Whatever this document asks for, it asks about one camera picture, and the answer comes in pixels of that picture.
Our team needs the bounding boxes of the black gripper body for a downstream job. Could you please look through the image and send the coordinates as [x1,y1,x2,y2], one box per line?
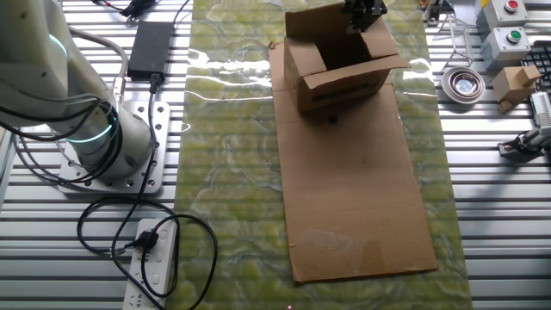
[343,0,388,21]

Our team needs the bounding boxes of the brown cardboard box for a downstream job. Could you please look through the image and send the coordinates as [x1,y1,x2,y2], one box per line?
[282,2,411,114]

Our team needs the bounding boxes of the grey box red button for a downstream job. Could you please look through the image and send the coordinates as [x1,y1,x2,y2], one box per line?
[475,0,529,30]

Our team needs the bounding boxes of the grey box green button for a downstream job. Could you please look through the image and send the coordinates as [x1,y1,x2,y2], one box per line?
[480,26,537,72]

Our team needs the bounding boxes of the black clamp stand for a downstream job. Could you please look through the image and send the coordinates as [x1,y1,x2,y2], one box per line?
[424,0,444,27]

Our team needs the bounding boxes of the round silver dish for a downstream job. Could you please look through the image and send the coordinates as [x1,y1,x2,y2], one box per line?
[441,65,486,105]

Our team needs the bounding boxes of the small cardboard block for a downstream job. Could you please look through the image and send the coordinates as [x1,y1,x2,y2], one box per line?
[492,64,542,115]

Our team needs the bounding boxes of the flat brown cardboard sheet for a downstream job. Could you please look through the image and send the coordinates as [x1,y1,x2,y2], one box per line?
[267,40,439,284]

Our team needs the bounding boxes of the black keyboard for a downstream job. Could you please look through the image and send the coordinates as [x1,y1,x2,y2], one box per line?
[519,40,551,94]

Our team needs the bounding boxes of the green marble pattern mat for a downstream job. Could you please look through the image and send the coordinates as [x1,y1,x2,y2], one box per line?
[165,0,474,310]

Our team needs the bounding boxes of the white ribbed device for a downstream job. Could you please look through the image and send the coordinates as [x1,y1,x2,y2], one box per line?
[529,90,551,130]

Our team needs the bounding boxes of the black power adapter brick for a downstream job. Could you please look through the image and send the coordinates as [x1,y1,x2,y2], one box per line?
[127,21,176,82]

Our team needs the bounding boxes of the white power strip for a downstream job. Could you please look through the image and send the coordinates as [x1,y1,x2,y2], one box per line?
[122,218,179,310]

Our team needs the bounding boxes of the metal clamp bracket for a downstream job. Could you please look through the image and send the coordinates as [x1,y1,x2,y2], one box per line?
[498,127,551,164]

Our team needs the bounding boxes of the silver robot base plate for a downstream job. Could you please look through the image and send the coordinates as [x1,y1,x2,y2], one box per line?
[58,101,171,195]

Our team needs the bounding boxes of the black bundled cord red tip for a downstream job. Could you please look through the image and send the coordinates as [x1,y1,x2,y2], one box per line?
[92,0,193,27]

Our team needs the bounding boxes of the thick grey robot cable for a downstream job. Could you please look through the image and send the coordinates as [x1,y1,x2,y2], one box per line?
[68,28,130,104]

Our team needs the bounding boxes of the black cables at robot base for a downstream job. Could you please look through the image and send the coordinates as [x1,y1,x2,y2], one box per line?
[0,98,125,187]

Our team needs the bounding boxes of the black power cord with plug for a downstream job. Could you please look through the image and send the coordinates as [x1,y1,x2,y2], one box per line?
[76,72,220,310]

